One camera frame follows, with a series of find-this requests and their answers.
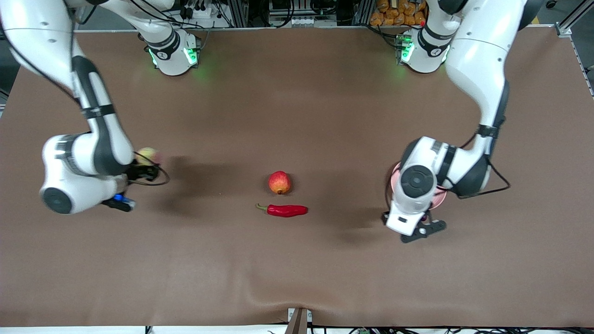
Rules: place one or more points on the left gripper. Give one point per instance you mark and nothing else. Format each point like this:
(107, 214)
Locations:
(384, 216)

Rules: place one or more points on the right gripper silver-white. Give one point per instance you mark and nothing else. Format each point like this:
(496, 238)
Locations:
(138, 173)

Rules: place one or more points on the green pink round fruit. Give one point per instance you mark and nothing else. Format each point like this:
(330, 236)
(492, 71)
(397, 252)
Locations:
(147, 155)

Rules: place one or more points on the red yellow pomegranate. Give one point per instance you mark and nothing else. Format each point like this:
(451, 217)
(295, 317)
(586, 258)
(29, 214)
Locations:
(280, 182)

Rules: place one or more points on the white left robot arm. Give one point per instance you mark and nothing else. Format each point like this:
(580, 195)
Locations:
(482, 60)

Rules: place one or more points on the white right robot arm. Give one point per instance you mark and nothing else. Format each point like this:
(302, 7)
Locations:
(60, 162)

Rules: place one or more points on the pink plate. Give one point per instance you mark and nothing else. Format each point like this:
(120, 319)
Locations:
(441, 197)

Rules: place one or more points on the red chili pepper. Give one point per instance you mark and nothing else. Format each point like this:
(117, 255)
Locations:
(287, 210)

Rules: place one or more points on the brown table mat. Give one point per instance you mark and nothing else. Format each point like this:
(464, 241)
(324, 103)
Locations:
(297, 260)

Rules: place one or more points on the white power strip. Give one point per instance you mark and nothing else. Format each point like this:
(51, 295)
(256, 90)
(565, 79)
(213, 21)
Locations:
(199, 11)

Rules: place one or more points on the orange toy bread pile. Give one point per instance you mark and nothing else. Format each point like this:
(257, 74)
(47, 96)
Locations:
(394, 16)

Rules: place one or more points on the grey electronics box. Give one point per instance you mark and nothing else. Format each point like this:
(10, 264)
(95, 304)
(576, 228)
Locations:
(301, 11)

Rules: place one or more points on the grey metal table bracket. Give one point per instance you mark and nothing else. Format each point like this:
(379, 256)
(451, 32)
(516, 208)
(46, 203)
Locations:
(299, 322)

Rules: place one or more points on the silver aluminium frame post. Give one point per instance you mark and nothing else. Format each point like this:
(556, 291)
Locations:
(237, 11)
(363, 11)

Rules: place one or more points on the silver table edge rail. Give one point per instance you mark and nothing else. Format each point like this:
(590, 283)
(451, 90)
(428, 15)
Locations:
(582, 65)

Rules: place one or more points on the silver aluminium frame rail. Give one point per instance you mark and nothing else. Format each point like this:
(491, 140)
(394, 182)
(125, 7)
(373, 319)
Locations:
(575, 16)

